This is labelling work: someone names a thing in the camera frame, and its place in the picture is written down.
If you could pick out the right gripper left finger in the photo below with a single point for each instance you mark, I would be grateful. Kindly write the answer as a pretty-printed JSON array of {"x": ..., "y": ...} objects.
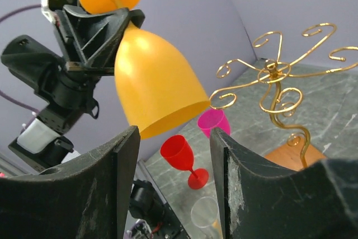
[{"x": 86, "y": 197}]

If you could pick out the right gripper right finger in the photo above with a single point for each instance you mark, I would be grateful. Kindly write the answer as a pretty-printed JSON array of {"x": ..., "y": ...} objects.
[{"x": 260, "y": 199}]

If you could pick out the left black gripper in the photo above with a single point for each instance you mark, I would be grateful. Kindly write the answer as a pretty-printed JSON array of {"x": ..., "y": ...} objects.
[{"x": 91, "y": 41}]

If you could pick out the yellow plastic wine glass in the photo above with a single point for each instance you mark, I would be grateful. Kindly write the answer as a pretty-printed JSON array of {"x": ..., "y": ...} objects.
[{"x": 156, "y": 85}]

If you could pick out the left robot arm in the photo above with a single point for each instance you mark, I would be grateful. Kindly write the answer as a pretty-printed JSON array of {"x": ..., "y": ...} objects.
[{"x": 87, "y": 133}]

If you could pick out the red plastic wine glass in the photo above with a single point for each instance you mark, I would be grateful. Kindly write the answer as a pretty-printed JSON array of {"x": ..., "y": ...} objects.
[{"x": 178, "y": 153}]

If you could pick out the clear wine glass front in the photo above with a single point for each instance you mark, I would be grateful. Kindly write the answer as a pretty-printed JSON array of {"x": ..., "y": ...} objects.
[{"x": 205, "y": 216}]

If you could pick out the magenta plastic wine glass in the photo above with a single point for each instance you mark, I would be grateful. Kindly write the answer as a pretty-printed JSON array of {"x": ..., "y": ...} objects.
[{"x": 211, "y": 119}]

